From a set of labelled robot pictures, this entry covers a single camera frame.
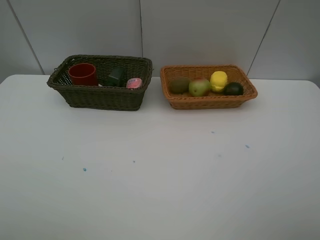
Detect brown kiwi fruit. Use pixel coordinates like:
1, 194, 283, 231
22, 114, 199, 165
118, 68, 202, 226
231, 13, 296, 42
169, 76, 191, 94

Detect pink bottle white cap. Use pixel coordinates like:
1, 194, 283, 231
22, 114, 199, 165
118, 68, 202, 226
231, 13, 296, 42
126, 78, 143, 89

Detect green red pear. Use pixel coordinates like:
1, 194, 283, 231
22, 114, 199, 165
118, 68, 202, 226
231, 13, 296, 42
188, 77, 211, 97

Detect dark green pump bottle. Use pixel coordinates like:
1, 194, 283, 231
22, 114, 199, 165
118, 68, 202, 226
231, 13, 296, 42
106, 66, 125, 87

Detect yellow lemon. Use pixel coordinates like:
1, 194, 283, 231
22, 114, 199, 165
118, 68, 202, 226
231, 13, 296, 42
210, 71, 228, 93

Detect dark green avocado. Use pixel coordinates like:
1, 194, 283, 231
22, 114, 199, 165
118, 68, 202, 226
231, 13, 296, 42
223, 82, 244, 96

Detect red plastic cup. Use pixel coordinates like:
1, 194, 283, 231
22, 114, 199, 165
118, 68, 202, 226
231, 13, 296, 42
68, 63, 99, 86

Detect orange wicker basket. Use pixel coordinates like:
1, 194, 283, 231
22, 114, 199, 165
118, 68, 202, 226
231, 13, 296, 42
160, 64, 258, 110

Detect dark brown wicker basket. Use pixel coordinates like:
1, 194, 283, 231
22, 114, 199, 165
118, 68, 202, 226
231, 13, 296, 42
47, 54, 153, 111

